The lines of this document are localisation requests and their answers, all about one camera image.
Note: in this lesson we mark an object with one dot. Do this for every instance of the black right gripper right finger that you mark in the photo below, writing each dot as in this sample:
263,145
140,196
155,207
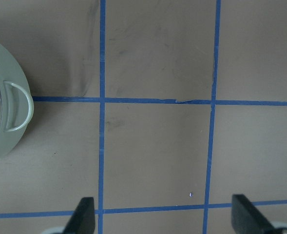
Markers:
247,219

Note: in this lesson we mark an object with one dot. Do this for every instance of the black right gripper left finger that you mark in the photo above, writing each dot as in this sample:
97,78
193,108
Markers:
82,220

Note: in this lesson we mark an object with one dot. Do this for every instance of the pale green electric pot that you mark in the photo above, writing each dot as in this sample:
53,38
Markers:
16,102

